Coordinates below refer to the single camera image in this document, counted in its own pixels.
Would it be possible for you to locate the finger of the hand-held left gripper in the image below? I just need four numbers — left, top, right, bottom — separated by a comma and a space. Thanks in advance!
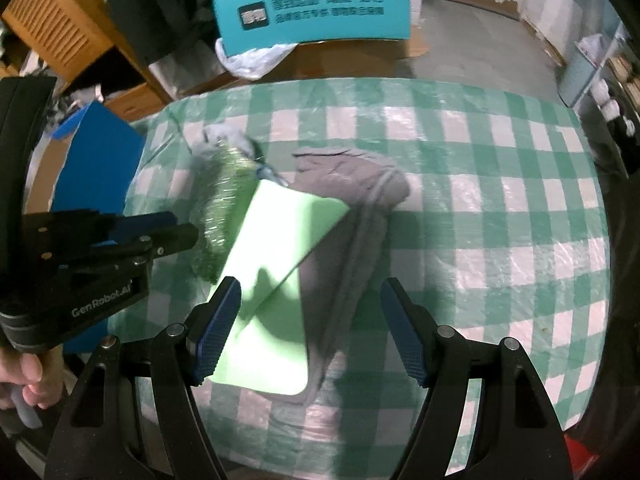
91, 223, 201, 267
107, 211, 179, 248

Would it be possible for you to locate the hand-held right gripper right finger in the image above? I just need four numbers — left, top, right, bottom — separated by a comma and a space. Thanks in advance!
381, 277, 574, 480

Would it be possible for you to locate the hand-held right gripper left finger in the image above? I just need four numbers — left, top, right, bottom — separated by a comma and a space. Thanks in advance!
45, 276, 243, 480

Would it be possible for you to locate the blue rimmed cardboard box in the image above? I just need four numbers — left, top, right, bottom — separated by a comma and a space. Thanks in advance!
22, 100, 149, 356

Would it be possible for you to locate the grey plush towel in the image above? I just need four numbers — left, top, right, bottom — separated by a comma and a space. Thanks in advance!
291, 147, 414, 407

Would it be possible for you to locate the person's left hand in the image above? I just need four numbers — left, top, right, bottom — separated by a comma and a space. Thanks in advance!
0, 346, 64, 411

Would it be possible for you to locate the light green plastic sheet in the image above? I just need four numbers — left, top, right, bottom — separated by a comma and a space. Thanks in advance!
210, 180, 352, 397

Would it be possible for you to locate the green white checkered tablecloth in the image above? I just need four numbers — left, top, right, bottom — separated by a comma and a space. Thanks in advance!
107, 77, 614, 461

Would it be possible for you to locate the white plastic bag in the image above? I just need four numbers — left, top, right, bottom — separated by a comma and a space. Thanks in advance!
215, 37, 299, 81

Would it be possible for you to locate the wooden louvered cabinet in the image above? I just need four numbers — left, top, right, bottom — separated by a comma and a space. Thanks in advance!
0, 0, 169, 124

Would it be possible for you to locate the person in dark jacket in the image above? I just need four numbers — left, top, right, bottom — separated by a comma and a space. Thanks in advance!
102, 0, 242, 66

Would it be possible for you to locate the brown cardboard box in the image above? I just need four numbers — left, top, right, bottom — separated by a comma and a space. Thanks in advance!
182, 37, 409, 99

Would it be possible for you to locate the teal printed box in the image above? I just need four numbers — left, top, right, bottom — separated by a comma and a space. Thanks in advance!
212, 0, 412, 57

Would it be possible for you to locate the light blue cabinet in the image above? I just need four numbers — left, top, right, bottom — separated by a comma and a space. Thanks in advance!
556, 35, 609, 109

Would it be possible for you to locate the metal shoe rack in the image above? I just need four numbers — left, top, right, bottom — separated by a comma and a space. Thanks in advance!
591, 20, 640, 137

